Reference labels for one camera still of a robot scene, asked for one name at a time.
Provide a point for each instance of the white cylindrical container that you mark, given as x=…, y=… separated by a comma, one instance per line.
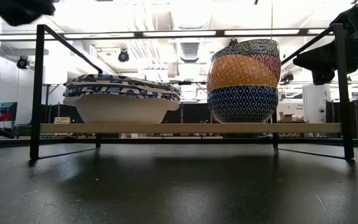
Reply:
x=315, y=102

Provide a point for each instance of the brown cardboard box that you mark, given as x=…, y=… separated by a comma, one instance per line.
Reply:
x=287, y=118

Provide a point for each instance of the long ceiling light fixture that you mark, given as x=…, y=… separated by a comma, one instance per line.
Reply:
x=179, y=32

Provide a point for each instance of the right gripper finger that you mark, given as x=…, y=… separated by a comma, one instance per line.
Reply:
x=319, y=60

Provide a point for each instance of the black background device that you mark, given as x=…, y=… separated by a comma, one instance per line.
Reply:
x=22, y=130

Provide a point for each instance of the red patterned ceramic bowl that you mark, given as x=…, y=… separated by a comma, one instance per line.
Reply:
x=270, y=63

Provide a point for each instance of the grey floral bowl red inside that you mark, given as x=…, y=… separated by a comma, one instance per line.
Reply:
x=250, y=48

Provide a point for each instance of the red bar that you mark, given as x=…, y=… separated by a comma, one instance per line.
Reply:
x=2, y=118

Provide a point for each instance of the blue diamond ceramic bowl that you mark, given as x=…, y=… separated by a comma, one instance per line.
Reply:
x=242, y=104

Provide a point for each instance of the small yellow box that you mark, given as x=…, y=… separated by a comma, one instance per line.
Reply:
x=62, y=120

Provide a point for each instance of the black metal wooden shelf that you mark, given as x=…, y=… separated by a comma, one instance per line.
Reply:
x=197, y=128

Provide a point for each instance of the orange patterned ceramic bowl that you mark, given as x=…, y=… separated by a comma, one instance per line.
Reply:
x=235, y=73

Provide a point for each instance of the white printed box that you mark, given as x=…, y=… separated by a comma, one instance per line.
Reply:
x=291, y=109

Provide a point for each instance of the black ceiling camera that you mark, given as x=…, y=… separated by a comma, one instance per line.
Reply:
x=22, y=63
x=286, y=77
x=123, y=56

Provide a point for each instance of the background computer monitor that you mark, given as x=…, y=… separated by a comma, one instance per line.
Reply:
x=4, y=111

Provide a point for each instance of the ceiling air vent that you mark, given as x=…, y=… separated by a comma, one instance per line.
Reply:
x=190, y=49

